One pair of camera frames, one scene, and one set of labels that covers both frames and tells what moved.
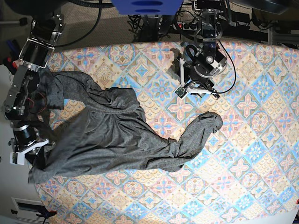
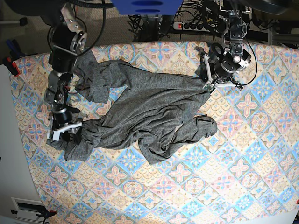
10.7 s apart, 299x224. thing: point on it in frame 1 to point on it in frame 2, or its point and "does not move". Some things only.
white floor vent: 27,209 does not move
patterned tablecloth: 247,172 does not move
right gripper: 195,82 to 221,72
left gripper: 26,139 to 64,127
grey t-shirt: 99,130 to 152,115
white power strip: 187,26 does not move
